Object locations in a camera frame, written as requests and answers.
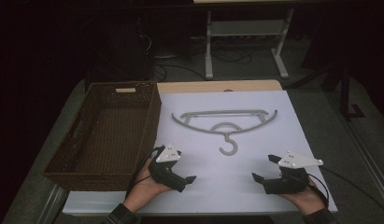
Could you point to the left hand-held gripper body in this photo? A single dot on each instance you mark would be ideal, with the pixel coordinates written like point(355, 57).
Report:
point(163, 172)

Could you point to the person's right hand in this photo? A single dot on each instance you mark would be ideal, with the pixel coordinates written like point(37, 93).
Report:
point(305, 200)

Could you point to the aluminium frame rail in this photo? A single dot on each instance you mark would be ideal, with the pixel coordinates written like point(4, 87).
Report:
point(54, 203)
point(361, 149)

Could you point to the black metal stand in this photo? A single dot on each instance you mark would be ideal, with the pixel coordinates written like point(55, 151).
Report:
point(345, 93)

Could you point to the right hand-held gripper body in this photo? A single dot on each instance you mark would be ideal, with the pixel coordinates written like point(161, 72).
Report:
point(289, 183)

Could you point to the brown wicker basket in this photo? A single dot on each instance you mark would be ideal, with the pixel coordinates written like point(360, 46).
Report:
point(118, 137)

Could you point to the white metal desk frame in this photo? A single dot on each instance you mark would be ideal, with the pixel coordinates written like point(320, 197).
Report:
point(208, 46)

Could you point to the white table mat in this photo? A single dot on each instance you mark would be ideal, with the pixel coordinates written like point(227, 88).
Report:
point(224, 186)

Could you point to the grey plastic clothes hanger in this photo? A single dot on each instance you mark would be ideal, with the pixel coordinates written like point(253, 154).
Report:
point(224, 132)

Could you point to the person's left hand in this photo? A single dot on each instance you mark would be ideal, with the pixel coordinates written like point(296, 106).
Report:
point(143, 189)

